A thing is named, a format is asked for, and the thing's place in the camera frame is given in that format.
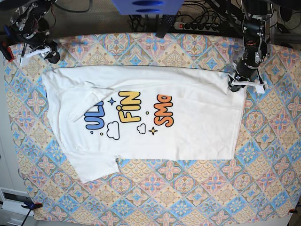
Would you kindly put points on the patterned tile tablecloth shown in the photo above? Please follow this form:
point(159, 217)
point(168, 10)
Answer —
point(262, 182)

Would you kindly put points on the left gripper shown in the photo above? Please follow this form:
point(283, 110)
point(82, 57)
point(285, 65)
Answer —
point(237, 78)

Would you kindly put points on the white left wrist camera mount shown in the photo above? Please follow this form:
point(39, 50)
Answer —
point(259, 86)

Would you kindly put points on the orange black clamp left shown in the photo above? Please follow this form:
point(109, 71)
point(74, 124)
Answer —
point(31, 206)

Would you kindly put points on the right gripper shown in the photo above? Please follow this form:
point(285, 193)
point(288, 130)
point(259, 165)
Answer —
point(53, 55)

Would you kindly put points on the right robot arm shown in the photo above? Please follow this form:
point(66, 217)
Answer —
point(30, 27)

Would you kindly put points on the red black clamp top left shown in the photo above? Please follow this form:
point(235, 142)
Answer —
point(5, 45)

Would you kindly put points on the white power strip red switch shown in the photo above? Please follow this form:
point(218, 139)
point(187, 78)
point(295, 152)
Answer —
point(197, 27)

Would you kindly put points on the blue plastic box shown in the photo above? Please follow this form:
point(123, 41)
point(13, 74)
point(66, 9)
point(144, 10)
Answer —
point(144, 7)

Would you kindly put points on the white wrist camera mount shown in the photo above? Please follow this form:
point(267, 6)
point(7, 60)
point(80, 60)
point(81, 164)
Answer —
point(24, 60)
point(259, 86)

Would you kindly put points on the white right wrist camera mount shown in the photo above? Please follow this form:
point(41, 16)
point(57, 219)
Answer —
point(24, 60)

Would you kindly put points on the black remote-like device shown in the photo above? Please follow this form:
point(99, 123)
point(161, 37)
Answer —
point(166, 23)

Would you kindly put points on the orange clamp right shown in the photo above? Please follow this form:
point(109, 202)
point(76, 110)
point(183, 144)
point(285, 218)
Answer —
point(293, 211)

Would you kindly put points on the white printed T-shirt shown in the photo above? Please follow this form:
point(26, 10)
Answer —
point(99, 114)

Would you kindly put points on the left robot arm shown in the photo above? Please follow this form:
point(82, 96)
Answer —
point(252, 29)

